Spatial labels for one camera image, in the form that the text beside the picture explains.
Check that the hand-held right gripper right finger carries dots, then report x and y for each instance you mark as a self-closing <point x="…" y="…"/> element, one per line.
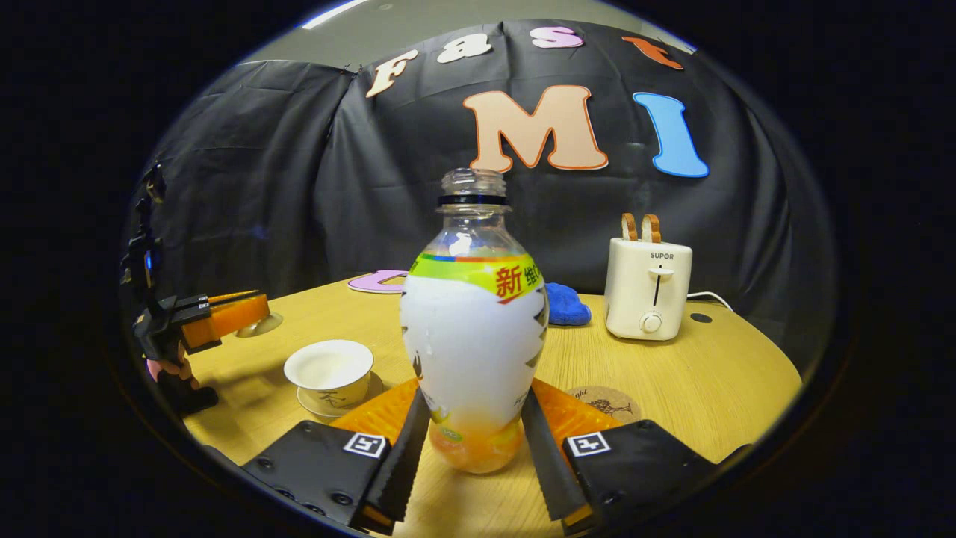
<point x="549" y="463"/>

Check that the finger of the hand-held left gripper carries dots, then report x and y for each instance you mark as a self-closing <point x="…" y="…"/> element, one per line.
<point x="231" y="317"/>
<point x="231" y="297"/>

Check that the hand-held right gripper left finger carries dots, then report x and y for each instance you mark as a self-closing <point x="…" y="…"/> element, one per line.
<point x="399" y="463"/>

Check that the round cork coaster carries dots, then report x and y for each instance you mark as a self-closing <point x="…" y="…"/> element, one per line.
<point x="609" y="403"/>

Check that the white teacup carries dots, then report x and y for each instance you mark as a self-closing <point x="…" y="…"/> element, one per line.
<point x="328" y="373"/>

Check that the plastic water bottle white label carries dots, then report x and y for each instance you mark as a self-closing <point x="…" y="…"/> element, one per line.
<point x="474" y="336"/>

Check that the white saucer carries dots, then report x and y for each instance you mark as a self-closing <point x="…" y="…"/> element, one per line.
<point x="373" y="396"/>

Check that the black backdrop cloth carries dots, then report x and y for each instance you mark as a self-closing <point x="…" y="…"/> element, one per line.
<point x="299" y="187"/>

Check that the purple paper letter cutout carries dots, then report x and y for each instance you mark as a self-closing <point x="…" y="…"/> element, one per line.
<point x="373" y="282"/>

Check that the blue towel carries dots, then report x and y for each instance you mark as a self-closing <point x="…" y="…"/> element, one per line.
<point x="566" y="306"/>

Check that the white toaster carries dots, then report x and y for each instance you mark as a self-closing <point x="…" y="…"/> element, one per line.
<point x="646" y="291"/>

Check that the toast bread slice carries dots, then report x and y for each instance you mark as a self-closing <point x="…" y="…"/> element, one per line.
<point x="652" y="229"/>
<point x="629" y="228"/>

